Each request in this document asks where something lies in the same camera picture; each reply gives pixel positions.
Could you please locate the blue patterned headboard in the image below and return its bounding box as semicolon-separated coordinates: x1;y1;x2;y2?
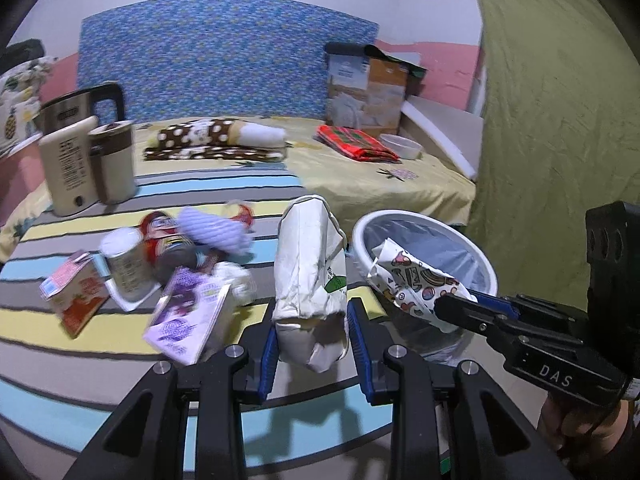
76;7;380;126

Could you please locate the lavender knitted cloth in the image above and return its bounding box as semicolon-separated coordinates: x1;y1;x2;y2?
177;205;253;263

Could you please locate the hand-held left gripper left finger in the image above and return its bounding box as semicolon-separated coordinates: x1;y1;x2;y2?
65;324;279;480

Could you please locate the white bowl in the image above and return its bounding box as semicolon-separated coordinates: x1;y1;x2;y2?
379;133;423;161

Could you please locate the white paper cup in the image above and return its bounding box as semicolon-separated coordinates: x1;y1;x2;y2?
98;227;161;306

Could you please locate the white paper bag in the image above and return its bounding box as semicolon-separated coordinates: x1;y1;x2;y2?
272;195;348;373

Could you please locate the printed cardboard box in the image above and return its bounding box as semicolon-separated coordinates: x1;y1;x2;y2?
324;42;428;128

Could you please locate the brown polka dot rolled pillow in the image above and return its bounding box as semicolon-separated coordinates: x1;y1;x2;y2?
159;118;288;150

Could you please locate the cream jug with brown band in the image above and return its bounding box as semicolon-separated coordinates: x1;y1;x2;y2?
87;121;138;205

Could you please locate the cream thermal kettle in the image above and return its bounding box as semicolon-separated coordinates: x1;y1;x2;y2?
39;116;101;217

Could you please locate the green curtain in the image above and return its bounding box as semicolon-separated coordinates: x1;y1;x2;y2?
465;0;640;241

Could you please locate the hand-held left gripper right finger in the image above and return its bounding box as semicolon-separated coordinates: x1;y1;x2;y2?
346;298;576;480

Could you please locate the white foam board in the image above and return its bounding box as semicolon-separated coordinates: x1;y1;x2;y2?
402;97;483;181

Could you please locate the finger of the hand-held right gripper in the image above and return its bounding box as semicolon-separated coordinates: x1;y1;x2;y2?
467;289;588;341
434;294;583;346

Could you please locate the black bag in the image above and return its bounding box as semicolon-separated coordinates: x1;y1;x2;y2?
0;39;46;73

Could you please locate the yellow bedsheet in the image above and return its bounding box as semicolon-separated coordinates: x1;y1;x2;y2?
0;115;476;261

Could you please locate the red and pink carton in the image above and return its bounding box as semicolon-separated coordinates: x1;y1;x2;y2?
40;250;111;338

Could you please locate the steel electric kettle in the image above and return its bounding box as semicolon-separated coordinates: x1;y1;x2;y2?
39;82;126;136

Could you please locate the white wrapper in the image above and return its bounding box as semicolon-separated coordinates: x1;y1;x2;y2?
212;260;257;306

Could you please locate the red plaid folded cloth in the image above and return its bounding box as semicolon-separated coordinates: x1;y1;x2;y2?
316;124;402;163

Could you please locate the purple drink carton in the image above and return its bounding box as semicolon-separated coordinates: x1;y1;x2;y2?
142;266;233;366

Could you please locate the person's right hand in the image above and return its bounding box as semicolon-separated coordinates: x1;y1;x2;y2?
537;395;621;456

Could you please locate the pineapple print bag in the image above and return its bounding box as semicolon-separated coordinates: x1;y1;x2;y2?
0;55;58;153

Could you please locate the red clear plastic capsule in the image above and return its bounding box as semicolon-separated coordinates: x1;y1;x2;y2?
225;201;256;231

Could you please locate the striped cloth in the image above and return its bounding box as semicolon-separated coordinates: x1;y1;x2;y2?
0;167;451;476

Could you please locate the white wastebasket with clear liner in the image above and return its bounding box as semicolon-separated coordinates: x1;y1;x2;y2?
350;210;498;366

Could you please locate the brown polka dot folded blanket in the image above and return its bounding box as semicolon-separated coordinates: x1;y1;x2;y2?
144;141;288;163

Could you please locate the cartoon print paper wrapper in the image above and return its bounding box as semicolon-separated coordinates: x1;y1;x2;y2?
367;240;473;333

